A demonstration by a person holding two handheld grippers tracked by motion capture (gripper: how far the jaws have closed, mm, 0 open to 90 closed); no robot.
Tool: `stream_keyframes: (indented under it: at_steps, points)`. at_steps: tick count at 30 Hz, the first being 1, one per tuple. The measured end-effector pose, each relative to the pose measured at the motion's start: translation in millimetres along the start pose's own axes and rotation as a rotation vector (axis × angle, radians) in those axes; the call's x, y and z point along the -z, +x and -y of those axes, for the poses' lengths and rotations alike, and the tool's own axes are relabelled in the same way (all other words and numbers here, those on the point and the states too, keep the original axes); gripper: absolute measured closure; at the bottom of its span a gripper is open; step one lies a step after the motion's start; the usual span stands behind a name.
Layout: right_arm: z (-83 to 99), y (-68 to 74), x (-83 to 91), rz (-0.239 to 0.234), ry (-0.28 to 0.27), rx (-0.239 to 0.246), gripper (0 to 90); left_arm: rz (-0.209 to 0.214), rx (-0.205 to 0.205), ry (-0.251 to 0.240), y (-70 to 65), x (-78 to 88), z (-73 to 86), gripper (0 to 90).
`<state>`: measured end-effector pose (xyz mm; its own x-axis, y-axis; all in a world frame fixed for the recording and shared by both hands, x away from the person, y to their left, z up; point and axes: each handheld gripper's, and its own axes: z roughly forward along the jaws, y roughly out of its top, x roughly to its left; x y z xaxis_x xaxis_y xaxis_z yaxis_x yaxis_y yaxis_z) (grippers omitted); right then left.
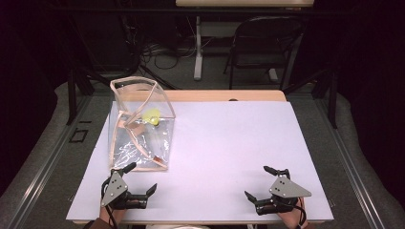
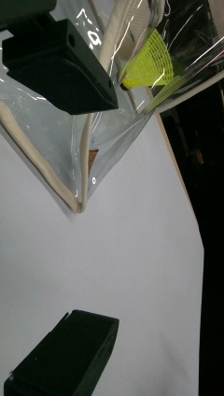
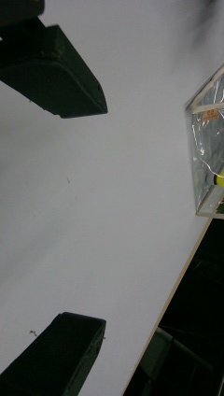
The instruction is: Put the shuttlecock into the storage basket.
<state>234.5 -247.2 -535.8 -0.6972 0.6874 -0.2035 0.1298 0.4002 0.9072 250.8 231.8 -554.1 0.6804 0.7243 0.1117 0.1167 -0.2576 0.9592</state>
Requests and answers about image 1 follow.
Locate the grey metal floor rail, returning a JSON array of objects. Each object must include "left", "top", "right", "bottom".
[
  {"left": 0, "top": 94, "right": 94, "bottom": 229},
  {"left": 313, "top": 94, "right": 388, "bottom": 229}
]

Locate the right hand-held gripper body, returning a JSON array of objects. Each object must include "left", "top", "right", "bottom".
[{"left": 253, "top": 175, "right": 312, "bottom": 217}]

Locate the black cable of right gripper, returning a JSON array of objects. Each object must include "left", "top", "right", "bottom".
[{"left": 280, "top": 198, "right": 309, "bottom": 229}]

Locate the black metal stand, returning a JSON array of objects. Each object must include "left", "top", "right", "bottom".
[
  {"left": 281, "top": 67, "right": 340, "bottom": 130},
  {"left": 64, "top": 65, "right": 111, "bottom": 126}
]

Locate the black square floor outlet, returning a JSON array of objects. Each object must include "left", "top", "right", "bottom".
[{"left": 69, "top": 127, "right": 90, "bottom": 144}]

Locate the person's right hand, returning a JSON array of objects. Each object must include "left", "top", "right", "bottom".
[{"left": 276, "top": 197, "right": 309, "bottom": 229}]

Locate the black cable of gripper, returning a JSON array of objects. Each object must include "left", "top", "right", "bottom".
[
  {"left": 104, "top": 205, "right": 118, "bottom": 229},
  {"left": 280, "top": 198, "right": 309, "bottom": 229}
]

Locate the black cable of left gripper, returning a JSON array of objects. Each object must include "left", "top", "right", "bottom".
[{"left": 104, "top": 205, "right": 118, "bottom": 229}]

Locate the white desk with metal leg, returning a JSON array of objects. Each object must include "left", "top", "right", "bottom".
[{"left": 175, "top": 0, "right": 315, "bottom": 81}]

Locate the person's left hand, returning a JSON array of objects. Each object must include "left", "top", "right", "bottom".
[{"left": 98, "top": 206, "right": 128, "bottom": 225}]

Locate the white table mat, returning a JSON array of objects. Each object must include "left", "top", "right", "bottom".
[{"left": 65, "top": 100, "right": 335, "bottom": 224}]

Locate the black folding chair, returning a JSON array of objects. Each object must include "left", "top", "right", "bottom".
[{"left": 223, "top": 15, "right": 306, "bottom": 92}]

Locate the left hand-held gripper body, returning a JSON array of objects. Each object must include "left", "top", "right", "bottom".
[{"left": 100, "top": 171, "right": 150, "bottom": 211}]

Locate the transparent bag with beige trim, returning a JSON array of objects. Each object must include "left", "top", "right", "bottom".
[{"left": 107, "top": 75, "right": 177, "bottom": 173}]

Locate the bundle of floor cables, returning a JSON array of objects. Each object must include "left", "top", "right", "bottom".
[{"left": 139, "top": 39, "right": 200, "bottom": 72}]

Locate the yellow shuttlecock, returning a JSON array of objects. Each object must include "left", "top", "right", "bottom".
[{"left": 141, "top": 108, "right": 161, "bottom": 127}]

